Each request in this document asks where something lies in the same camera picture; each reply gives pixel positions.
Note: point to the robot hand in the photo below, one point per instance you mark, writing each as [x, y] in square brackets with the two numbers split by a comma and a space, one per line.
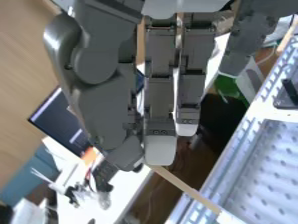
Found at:
[101, 83]

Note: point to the wooden chopstick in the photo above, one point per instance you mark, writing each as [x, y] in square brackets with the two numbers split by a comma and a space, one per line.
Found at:
[186, 190]

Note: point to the computer screen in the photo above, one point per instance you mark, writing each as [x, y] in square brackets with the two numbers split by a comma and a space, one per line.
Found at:
[59, 125]

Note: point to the black keyboard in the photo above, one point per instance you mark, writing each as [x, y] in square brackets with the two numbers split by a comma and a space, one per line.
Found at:
[105, 171]

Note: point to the white desk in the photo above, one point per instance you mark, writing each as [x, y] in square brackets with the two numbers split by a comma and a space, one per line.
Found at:
[127, 200]

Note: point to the black plate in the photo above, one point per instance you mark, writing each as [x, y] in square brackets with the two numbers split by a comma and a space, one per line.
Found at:
[287, 95]

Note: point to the clear box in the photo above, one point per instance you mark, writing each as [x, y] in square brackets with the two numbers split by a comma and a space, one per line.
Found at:
[260, 160]

